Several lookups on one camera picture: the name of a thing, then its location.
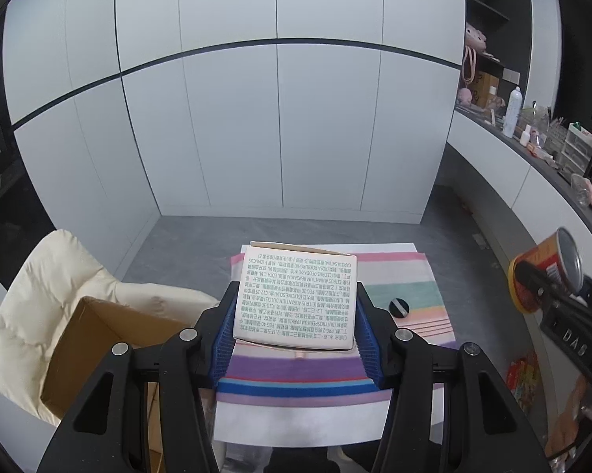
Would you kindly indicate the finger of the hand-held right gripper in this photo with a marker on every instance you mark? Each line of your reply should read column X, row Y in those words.
column 532, row 278

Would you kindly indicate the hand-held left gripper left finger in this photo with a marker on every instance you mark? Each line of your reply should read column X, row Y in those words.
column 222, row 350

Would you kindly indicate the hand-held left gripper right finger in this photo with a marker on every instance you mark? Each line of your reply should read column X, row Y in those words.
column 369, row 350

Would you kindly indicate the red yellow metal can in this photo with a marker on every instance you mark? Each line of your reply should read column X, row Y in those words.
column 547, row 251

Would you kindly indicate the small white printed box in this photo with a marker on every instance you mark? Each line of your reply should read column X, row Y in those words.
column 296, row 295

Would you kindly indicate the large cardboard box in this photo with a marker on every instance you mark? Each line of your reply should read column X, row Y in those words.
column 84, row 354

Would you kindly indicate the person's right hand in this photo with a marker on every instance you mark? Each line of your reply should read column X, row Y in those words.
column 571, row 419

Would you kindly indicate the black round cap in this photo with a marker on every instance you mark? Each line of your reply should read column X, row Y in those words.
column 399, row 307

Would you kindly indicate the colourful snack packet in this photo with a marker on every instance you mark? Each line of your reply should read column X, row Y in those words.
column 525, row 384

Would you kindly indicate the striped colourful blanket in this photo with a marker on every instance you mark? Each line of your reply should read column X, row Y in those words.
column 416, row 288

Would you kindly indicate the clear drawer organiser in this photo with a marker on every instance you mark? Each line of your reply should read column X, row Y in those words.
column 574, row 148

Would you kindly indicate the small white bottle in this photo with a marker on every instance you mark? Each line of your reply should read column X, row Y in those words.
column 525, row 137

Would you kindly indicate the white spray bottle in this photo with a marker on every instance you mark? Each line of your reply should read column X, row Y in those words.
column 511, row 113

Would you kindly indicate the cream padded chair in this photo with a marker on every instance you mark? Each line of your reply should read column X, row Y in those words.
column 44, row 295

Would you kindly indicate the small pink plush toy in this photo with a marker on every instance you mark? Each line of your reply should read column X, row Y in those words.
column 464, row 95

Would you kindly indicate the small cardboard box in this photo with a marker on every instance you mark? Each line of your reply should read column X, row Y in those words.
column 485, row 88

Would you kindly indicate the dark wall shelf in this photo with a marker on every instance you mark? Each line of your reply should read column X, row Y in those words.
column 502, row 19

